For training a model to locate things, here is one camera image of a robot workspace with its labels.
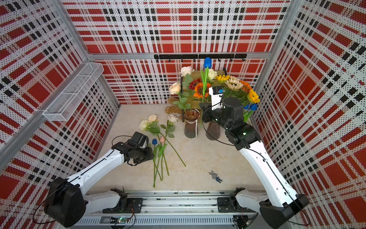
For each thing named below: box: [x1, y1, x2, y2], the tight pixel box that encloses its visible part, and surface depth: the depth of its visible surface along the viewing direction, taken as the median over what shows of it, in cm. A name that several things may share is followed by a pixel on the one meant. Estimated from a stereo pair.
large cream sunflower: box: [224, 75, 244, 91], surface depth 73 cm
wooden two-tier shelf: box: [180, 67, 228, 124], surface depth 82 cm
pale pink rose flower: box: [180, 65, 195, 77], surface depth 80 cm
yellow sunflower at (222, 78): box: [215, 74, 231, 84], surface depth 77 cm
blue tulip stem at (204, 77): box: [200, 57, 213, 124], surface depth 59 cm
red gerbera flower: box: [188, 77, 203, 91], surface depth 79 cm
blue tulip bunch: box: [152, 138, 170, 188], surface depth 91 cm
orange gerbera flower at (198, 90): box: [193, 82, 212, 99], surface depth 71 cm
